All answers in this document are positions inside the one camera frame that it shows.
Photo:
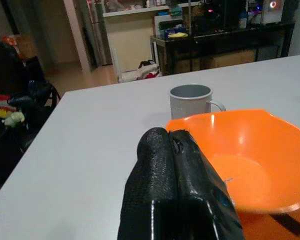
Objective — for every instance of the yellow cloth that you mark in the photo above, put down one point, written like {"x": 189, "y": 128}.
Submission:
{"x": 177, "y": 35}

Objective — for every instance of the brown cardboard box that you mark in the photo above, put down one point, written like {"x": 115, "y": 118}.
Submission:
{"x": 233, "y": 58}

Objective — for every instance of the blue box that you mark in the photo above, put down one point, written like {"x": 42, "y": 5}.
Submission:
{"x": 171, "y": 27}

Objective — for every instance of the red and white clothes pile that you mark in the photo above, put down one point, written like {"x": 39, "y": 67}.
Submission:
{"x": 150, "y": 72}

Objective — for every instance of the silver fridge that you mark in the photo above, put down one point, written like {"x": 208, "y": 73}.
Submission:
{"x": 101, "y": 32}

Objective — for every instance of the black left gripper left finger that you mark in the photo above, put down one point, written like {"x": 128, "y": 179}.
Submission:
{"x": 150, "y": 175}

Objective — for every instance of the black desk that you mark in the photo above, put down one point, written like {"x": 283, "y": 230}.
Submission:
{"x": 227, "y": 42}

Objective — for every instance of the orange packet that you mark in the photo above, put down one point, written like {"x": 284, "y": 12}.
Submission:
{"x": 20, "y": 45}

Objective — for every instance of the grey metal mug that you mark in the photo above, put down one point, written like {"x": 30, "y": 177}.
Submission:
{"x": 187, "y": 105}

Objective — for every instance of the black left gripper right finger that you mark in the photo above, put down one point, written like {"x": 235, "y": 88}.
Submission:
{"x": 195, "y": 175}

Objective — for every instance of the white counter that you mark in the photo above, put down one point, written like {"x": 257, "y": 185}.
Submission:
{"x": 132, "y": 42}

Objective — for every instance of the orange plastic bowl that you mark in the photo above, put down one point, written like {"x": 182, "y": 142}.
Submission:
{"x": 252, "y": 155}

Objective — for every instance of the colourful toy pile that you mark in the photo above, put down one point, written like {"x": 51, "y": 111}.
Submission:
{"x": 0, "y": 102}

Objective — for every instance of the white computer case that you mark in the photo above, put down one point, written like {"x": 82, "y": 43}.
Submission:
{"x": 271, "y": 12}

